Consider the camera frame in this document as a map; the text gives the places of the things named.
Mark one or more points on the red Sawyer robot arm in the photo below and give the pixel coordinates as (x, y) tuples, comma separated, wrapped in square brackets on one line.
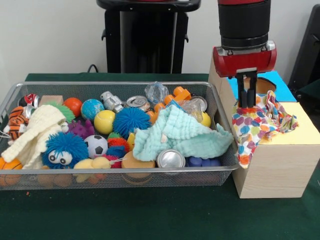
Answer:
[(243, 22)]

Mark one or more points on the blue globe ball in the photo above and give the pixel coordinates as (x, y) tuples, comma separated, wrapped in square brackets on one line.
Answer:
[(91, 108)]

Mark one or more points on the cream knitted cloth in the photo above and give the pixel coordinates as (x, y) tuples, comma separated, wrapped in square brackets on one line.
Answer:
[(42, 125)]

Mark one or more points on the mint green cloth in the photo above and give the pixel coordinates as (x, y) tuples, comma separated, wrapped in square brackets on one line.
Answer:
[(180, 132)]

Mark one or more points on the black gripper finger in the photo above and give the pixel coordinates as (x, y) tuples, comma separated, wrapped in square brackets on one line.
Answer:
[(242, 92), (252, 92)]

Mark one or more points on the silver mesh bin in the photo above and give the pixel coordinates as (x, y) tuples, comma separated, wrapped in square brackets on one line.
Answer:
[(112, 88)]

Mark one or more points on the silver toy robot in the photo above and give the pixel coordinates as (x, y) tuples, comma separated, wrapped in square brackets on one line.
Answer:
[(111, 100)]

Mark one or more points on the dark green table cloth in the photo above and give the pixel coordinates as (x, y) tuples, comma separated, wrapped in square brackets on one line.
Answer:
[(150, 215), (311, 92)]

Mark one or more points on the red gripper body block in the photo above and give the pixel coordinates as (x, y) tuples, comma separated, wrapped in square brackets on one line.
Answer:
[(245, 62)]

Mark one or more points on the silver drink can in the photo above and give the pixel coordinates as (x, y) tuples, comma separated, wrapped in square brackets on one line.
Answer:
[(171, 159)]

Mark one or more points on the yellow tennis ball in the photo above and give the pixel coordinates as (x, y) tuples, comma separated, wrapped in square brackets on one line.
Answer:
[(104, 122)]

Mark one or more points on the blue spiky ball with eyes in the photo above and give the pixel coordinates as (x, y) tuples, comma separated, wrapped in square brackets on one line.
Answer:
[(72, 147)]

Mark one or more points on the wooden box with three holes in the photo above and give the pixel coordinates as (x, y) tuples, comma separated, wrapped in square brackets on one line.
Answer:
[(275, 170)]

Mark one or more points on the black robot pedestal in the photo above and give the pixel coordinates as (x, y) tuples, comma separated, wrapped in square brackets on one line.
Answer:
[(147, 37)]

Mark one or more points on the orange rubber ball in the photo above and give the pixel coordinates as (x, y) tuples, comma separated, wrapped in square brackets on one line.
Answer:
[(73, 105)]

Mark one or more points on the large polka-dot paper napkin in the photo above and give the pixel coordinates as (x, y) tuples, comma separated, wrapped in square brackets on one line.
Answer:
[(252, 125)]

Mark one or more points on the small soccer ball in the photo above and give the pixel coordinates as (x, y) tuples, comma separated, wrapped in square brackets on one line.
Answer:
[(95, 146)]

